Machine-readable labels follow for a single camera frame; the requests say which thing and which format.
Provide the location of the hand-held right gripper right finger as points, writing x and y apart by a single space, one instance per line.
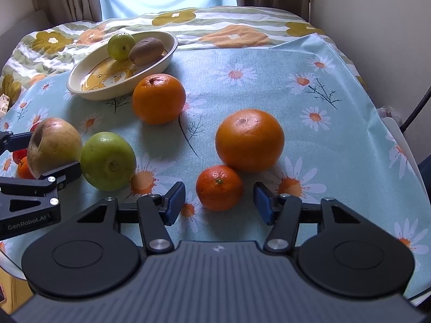
264 203

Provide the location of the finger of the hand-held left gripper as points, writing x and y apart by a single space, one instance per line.
18 143
67 172

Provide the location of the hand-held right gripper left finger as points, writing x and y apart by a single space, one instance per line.
175 202

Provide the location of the red cherry tomato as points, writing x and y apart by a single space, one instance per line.
19 156

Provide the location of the brownish yellow apple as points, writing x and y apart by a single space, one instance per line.
55 146

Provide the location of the small tangerine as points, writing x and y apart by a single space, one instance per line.
219 188
25 171

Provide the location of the large green apple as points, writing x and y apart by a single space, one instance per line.
107 161

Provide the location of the large orange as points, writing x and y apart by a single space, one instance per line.
250 141

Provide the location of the cream ceramic bowl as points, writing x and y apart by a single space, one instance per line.
101 84

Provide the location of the medium orange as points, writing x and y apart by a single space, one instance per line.
159 99

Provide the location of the small printed box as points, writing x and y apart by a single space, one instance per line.
3 106

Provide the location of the light blue daisy tablecloth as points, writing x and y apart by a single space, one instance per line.
303 141

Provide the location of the small green apple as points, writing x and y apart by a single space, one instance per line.
119 47

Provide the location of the brown kiwi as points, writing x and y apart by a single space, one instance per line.
146 51

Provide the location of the clear plastic bag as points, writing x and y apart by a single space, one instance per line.
389 112

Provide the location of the striped floral blanket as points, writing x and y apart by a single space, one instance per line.
208 27

